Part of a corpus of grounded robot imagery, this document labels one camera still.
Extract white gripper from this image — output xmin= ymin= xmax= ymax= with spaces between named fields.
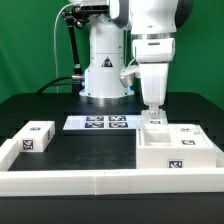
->
xmin=132 ymin=38 xmax=175 ymax=118

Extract white door panel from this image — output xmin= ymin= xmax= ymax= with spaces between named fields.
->
xmin=169 ymin=124 xmax=212 ymax=149
xmin=140 ymin=109 xmax=168 ymax=125

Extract white cabinet body box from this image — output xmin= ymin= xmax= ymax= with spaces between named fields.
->
xmin=136 ymin=124 xmax=216 ymax=169

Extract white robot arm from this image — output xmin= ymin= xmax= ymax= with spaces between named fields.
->
xmin=69 ymin=0 xmax=193 ymax=118

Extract white cabinet top block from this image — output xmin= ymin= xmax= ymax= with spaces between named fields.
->
xmin=14 ymin=121 xmax=55 ymax=152

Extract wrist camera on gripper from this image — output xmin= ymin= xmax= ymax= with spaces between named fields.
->
xmin=120 ymin=65 xmax=140 ymax=88

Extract white marker base plate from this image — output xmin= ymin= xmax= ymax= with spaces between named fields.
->
xmin=63 ymin=115 xmax=140 ymax=130

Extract white U-shaped frame wall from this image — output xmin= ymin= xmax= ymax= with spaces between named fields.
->
xmin=0 ymin=139 xmax=224 ymax=197

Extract black cables at base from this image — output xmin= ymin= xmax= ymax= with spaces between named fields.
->
xmin=35 ymin=74 xmax=85 ymax=95

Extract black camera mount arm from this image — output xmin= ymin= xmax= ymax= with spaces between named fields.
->
xmin=62 ymin=3 xmax=109 ymax=90

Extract white cable on mount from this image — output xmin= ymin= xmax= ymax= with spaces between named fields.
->
xmin=53 ymin=1 xmax=81 ymax=94

